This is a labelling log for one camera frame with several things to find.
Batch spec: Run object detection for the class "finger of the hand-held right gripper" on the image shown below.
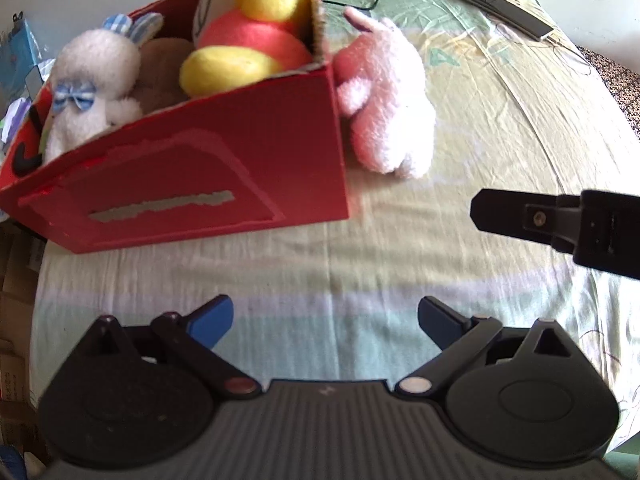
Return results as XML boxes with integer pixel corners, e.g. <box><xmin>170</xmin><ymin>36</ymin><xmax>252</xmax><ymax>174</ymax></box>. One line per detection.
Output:
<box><xmin>470</xmin><ymin>187</ymin><xmax>640</xmax><ymax>281</ymax></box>

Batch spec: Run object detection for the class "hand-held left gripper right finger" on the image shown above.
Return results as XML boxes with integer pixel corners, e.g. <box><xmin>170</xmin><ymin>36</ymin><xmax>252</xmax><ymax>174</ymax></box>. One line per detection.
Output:
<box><xmin>394</xmin><ymin>296</ymin><xmax>574</xmax><ymax>399</ymax></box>

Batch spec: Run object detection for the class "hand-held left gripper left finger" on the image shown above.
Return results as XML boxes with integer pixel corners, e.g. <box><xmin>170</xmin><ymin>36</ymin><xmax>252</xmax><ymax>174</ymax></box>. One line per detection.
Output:
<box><xmin>92</xmin><ymin>294</ymin><xmax>262</xmax><ymax>402</ymax></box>

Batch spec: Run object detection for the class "red cardboard box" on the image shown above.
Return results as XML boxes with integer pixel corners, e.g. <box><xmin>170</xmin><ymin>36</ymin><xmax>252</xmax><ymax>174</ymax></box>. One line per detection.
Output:
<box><xmin>0</xmin><ymin>0</ymin><xmax>350</xmax><ymax>255</ymax></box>

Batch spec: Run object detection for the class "light pink plush bunny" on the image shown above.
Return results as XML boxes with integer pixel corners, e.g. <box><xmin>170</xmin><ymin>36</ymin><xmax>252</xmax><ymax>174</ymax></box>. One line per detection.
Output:
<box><xmin>332</xmin><ymin>6</ymin><xmax>437</xmax><ymax>181</ymax></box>

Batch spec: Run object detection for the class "brown plush toy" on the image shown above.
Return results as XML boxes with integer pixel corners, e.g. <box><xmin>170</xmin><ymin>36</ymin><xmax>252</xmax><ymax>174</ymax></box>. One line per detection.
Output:
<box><xmin>132</xmin><ymin>36</ymin><xmax>197</xmax><ymax>114</ymax></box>

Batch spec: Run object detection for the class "white plush bunny blue bow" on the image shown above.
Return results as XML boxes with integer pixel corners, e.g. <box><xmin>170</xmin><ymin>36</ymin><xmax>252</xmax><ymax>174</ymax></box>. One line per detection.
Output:
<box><xmin>42</xmin><ymin>11</ymin><xmax>165</xmax><ymax>162</ymax></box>

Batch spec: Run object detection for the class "green patterned bed sheet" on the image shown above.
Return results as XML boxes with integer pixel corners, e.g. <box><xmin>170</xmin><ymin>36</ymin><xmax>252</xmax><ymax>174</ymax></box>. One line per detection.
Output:
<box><xmin>29</xmin><ymin>0</ymin><xmax>640</xmax><ymax>456</ymax></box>

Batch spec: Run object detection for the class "dark patterned blanket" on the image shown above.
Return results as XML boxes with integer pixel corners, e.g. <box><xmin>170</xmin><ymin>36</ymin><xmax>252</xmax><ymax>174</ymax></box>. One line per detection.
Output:
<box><xmin>575</xmin><ymin>45</ymin><xmax>640</xmax><ymax>141</ymax></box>

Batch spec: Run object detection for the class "brown cardboard carton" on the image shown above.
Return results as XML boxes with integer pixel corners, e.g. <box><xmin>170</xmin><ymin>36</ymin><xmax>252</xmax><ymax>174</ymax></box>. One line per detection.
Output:
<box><xmin>0</xmin><ymin>220</ymin><xmax>47</xmax><ymax>451</ymax></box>

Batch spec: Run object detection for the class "black smartphone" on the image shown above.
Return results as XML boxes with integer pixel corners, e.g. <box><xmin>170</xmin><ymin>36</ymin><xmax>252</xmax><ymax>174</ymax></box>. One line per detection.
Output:
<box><xmin>454</xmin><ymin>0</ymin><xmax>555</xmax><ymax>42</ymax></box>

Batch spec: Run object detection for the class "purple tissue packet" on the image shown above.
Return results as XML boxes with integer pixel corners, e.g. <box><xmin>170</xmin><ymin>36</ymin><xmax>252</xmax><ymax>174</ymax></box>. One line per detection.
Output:
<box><xmin>0</xmin><ymin>99</ymin><xmax>32</xmax><ymax>147</ymax></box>

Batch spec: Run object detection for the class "blue gift box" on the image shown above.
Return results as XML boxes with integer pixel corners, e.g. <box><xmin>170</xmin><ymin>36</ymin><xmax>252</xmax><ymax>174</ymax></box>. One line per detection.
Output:
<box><xmin>0</xmin><ymin>12</ymin><xmax>44</xmax><ymax>86</ymax></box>

